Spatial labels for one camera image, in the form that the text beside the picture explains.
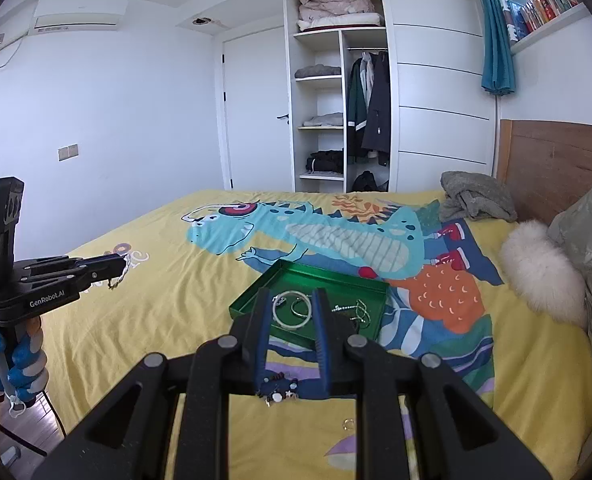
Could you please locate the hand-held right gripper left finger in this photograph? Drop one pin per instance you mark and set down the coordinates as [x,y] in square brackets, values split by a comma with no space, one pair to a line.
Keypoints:
[261,340]

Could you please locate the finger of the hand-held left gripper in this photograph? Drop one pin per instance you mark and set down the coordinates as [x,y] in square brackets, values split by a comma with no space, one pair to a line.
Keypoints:
[100,276]
[103,262]

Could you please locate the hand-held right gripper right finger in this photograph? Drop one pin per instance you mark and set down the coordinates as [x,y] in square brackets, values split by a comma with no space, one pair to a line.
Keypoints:
[323,345]

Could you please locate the twisted silver hoop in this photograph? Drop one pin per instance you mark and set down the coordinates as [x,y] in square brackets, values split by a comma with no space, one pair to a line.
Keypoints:
[121,272]

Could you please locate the thin metal bangle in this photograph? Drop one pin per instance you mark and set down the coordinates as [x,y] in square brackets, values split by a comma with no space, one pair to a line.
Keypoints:
[291,328]

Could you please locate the green tray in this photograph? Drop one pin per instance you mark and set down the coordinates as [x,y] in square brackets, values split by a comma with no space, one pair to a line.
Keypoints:
[336,280]

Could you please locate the person's left hand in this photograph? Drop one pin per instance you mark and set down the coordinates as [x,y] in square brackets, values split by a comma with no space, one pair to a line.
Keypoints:
[25,360]

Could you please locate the yellow dinosaur printed blanket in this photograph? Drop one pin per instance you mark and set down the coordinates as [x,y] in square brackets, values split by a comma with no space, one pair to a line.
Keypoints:
[150,270]

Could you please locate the black bag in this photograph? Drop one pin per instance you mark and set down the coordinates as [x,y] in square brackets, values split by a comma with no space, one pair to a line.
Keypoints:
[364,181]

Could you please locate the folded black clothes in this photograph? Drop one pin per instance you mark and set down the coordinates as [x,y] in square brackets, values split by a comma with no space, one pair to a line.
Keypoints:
[326,161]

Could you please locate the grey crumpled garment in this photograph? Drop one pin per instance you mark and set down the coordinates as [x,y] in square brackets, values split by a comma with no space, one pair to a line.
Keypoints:
[476,195]

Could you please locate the white door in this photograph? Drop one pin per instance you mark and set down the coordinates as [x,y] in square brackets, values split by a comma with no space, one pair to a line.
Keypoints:
[256,110]

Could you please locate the folded light clothes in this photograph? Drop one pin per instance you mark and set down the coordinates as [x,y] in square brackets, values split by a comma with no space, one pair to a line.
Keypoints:
[322,120]

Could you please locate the white air conditioner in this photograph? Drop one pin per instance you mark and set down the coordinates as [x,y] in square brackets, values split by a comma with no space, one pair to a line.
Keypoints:
[80,10]

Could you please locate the white fluffy fur trim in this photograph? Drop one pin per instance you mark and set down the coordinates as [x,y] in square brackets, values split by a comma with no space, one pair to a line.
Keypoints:
[541,270]

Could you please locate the hanging dark coat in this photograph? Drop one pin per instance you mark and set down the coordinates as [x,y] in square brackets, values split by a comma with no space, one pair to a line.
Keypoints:
[378,110]

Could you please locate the hanging green jacket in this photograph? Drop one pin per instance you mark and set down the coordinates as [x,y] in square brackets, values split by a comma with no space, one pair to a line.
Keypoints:
[355,105]

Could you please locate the folded grey sweater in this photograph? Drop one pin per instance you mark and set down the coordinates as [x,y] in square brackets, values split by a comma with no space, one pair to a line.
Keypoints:
[318,72]

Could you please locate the white wardrobe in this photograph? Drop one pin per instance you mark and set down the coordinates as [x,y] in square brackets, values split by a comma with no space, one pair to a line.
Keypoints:
[441,85]

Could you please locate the grey-green puffer jacket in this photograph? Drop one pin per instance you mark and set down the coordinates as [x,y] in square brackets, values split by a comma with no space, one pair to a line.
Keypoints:
[591,240]

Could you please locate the wooden headboard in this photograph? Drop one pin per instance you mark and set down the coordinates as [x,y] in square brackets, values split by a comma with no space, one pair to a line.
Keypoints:
[551,160]

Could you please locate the folded pink quilt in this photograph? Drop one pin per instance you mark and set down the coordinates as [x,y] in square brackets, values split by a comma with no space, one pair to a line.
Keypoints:
[336,7]

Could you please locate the teal curtain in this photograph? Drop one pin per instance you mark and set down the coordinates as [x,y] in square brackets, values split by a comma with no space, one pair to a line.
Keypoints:
[496,35]

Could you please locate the row of books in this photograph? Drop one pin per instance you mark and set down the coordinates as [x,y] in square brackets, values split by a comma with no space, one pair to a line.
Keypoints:
[541,10]

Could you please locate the wall switch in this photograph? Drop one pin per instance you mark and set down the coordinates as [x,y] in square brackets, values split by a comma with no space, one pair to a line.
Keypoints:
[68,152]

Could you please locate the white wall shelf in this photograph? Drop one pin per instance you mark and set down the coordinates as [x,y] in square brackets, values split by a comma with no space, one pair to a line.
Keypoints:
[551,30]

